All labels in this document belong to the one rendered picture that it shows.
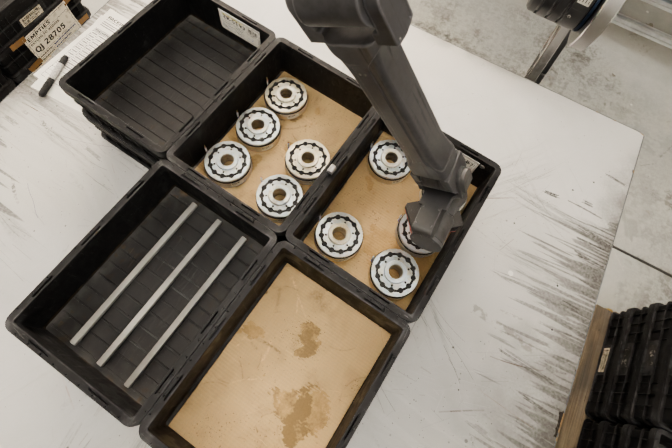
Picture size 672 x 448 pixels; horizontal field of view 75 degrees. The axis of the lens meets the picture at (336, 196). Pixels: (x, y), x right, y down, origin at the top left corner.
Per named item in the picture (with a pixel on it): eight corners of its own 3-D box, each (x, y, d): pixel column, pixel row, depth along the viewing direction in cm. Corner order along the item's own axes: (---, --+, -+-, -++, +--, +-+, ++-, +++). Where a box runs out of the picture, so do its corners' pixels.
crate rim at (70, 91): (183, -16, 110) (180, -24, 108) (279, 41, 106) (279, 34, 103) (59, 89, 96) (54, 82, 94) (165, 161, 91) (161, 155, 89)
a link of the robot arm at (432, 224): (470, 162, 69) (420, 153, 74) (442, 221, 65) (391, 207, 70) (478, 204, 78) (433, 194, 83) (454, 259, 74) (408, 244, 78)
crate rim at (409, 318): (384, 103, 101) (386, 97, 99) (499, 172, 97) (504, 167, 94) (281, 240, 87) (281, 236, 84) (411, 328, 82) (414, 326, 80)
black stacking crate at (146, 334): (177, 181, 100) (162, 158, 90) (282, 253, 95) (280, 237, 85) (39, 331, 86) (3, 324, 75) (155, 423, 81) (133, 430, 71)
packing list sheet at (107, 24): (105, 6, 132) (104, 5, 131) (169, 39, 129) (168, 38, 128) (24, 83, 119) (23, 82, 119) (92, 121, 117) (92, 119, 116)
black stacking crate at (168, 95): (191, 14, 119) (181, -21, 109) (280, 67, 114) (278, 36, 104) (81, 113, 105) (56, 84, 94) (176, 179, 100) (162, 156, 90)
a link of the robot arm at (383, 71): (394, -50, 38) (299, -41, 44) (369, 2, 36) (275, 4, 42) (480, 171, 72) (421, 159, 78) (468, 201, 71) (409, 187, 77)
